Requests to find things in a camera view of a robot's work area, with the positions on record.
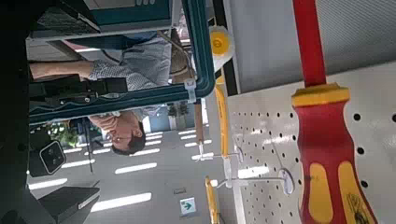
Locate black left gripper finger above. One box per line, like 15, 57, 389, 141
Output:
37, 186, 102, 224
32, 3, 102, 39

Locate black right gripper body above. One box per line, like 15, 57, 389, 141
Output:
29, 74, 129, 109

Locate green metal frame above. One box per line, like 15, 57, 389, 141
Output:
29, 0, 217, 126

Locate long ceiling light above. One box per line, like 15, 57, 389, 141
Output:
90, 191, 153, 213
129, 147, 162, 157
114, 161, 158, 175
191, 151, 216, 161
27, 177, 68, 190
184, 139, 213, 148
61, 159, 96, 170

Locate green leafy plant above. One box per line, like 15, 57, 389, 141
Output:
46, 122, 78, 147

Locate thin black tripod stand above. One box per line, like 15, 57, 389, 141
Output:
82, 118, 95, 174

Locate person in checkered shirt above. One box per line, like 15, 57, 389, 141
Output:
29, 31, 176, 157

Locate dark potted plants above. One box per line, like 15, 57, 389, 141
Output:
167, 101, 191, 120

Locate white zip tie tag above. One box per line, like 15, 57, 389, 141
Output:
183, 77, 198, 105

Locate green arrow exit sign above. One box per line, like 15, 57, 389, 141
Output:
179, 196, 198, 217

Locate metal peg hook round base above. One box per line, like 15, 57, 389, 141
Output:
209, 167, 296, 196
191, 145, 246, 164

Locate white perforated pegboard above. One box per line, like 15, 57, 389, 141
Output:
227, 62, 396, 224

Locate red yellow screwdriver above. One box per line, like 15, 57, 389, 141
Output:
290, 0, 379, 224

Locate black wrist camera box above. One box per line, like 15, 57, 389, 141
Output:
37, 139, 67, 175

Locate brush with wooden green handle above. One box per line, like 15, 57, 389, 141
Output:
193, 101, 206, 157

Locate yellow handled tool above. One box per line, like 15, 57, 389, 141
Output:
204, 175, 220, 224

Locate white paint roller yellow handle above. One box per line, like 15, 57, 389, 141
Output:
207, 25, 236, 158

